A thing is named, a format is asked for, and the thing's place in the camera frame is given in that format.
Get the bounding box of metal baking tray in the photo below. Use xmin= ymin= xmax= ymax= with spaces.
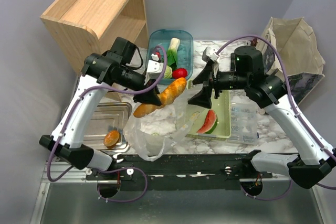
xmin=83 ymin=102 xmax=132 ymax=155

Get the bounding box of toy bok choy green white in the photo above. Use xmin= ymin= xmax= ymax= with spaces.
xmin=166 ymin=38 xmax=180 ymax=70

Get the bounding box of aluminium frame rail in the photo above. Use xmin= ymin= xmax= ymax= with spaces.
xmin=41 ymin=161 xmax=90 ymax=183

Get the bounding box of teal transparent plastic bin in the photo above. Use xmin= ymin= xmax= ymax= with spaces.
xmin=145 ymin=29 xmax=194 ymax=80

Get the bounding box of small red black connector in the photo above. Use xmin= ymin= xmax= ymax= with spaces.
xmin=249 ymin=38 xmax=258 ymax=47

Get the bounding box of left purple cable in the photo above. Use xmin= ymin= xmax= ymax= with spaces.
xmin=46 ymin=45 xmax=168 ymax=204

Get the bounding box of green toy cabbage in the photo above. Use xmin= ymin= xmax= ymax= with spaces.
xmin=163 ymin=66 xmax=173 ymax=79

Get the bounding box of orange glazed bread bun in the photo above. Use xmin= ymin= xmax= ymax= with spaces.
xmin=103 ymin=130 xmax=120 ymax=148

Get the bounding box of wooden shelf unit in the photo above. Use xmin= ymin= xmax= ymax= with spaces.
xmin=40 ymin=0 xmax=149 ymax=74

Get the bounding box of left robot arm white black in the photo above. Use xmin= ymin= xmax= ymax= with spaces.
xmin=39 ymin=37 xmax=161 ymax=179

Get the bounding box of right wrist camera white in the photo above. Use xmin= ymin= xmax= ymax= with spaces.
xmin=202 ymin=47 xmax=219 ymax=74

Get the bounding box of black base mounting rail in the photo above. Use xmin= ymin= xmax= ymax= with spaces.
xmin=86 ymin=154 xmax=272 ymax=191

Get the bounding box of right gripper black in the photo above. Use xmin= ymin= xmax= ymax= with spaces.
xmin=187 ymin=62 xmax=249 ymax=108

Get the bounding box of black T-shaped pipe fitting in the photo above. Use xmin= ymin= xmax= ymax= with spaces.
xmin=230 ymin=53 xmax=236 ymax=71

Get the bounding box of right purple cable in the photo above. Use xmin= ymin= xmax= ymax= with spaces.
xmin=216 ymin=34 xmax=336 ymax=200

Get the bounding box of toy watermelon slice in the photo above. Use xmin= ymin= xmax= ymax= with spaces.
xmin=197 ymin=109 xmax=218 ymax=134

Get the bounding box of red toy pepper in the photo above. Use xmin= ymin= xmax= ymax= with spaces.
xmin=172 ymin=68 xmax=188 ymax=79

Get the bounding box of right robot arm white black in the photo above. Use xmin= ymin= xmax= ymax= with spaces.
xmin=188 ymin=46 xmax=335 ymax=189

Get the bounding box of canvas tote bag with print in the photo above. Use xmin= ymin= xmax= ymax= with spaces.
xmin=262 ymin=17 xmax=325 ymax=104

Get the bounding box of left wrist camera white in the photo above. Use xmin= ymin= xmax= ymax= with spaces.
xmin=146 ymin=52 xmax=163 ymax=79

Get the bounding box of light green plastic basket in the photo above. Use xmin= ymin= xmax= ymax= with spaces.
xmin=186 ymin=90 xmax=231 ymax=141

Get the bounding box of clear plastic compartment box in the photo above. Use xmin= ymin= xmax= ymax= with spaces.
xmin=228 ymin=103 xmax=259 ymax=145

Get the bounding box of toy baguette bread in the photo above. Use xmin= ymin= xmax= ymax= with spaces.
xmin=133 ymin=77 xmax=187 ymax=118

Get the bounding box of purple cable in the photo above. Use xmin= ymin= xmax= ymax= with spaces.
xmin=46 ymin=45 xmax=168 ymax=204
xmin=216 ymin=34 xmax=336 ymax=200

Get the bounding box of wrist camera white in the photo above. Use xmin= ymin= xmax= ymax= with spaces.
xmin=146 ymin=52 xmax=163 ymax=79
xmin=202 ymin=47 xmax=219 ymax=74

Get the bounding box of clear plastic grocery bag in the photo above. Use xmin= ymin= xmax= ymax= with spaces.
xmin=123 ymin=90 xmax=204 ymax=162

